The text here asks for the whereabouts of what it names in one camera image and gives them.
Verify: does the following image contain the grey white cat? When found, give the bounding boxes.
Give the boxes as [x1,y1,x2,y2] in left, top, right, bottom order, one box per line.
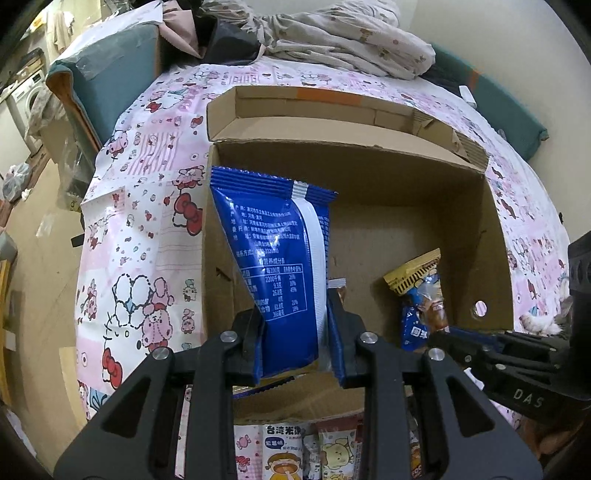
[518,295,574,337]

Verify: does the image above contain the orange snack packet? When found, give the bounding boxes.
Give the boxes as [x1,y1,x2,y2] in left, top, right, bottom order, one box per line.
[406,397,428,480]

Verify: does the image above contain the cardboard box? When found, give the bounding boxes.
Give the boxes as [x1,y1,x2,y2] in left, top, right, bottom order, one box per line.
[203,85,516,425]

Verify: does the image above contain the white plastic bag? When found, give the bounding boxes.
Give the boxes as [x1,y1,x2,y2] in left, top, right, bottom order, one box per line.
[2,161,34,202]

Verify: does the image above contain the yellow blue snack packet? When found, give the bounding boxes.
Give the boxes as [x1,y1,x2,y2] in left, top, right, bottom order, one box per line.
[382,248,452,352]

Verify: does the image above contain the white washing machine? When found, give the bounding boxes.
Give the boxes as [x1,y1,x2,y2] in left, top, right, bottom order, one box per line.
[8,73,48,131]

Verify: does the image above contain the white red rice cracker packet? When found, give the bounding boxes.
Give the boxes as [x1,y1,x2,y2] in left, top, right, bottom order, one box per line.
[262,422,306,480]

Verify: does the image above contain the black cloth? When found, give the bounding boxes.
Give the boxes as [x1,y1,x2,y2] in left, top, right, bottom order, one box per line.
[198,18,265,65]

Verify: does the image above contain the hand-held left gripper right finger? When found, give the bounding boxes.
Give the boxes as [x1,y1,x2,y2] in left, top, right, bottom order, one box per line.
[325,290,544,480]

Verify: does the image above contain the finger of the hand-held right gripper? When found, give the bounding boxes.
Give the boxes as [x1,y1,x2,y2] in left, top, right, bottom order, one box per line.
[427,333,498,371]
[444,325,563,354]

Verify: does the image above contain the pink printed bed sheet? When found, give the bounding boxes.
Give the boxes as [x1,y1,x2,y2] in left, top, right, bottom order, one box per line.
[74,60,574,480]

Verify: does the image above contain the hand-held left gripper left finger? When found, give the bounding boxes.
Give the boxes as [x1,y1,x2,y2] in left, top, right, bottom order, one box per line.
[53,310,267,480]

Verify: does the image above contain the crumpled bear print duvet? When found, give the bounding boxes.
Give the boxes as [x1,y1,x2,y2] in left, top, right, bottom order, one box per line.
[203,0,437,82]

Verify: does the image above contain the pink cloth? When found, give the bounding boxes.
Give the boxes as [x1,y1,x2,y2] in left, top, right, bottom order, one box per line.
[158,8,207,59]

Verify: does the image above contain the beige hanging towel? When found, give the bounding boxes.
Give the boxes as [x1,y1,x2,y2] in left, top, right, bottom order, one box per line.
[45,9,71,55]

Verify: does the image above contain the yellow dog print snack packet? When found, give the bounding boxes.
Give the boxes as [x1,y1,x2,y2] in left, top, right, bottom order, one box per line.
[318,415,365,480]

